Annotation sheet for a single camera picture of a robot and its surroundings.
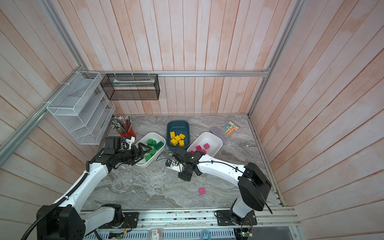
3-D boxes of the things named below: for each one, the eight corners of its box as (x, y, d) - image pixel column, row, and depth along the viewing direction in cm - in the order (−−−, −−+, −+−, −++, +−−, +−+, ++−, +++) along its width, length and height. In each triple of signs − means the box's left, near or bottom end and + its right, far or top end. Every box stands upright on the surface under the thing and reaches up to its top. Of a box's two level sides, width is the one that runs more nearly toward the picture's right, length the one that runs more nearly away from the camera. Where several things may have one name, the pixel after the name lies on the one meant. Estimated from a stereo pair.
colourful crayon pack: (228, 135, 110) (229, 133, 109) (221, 128, 114) (221, 126, 113) (238, 128, 115) (239, 126, 113) (231, 122, 119) (231, 120, 117)
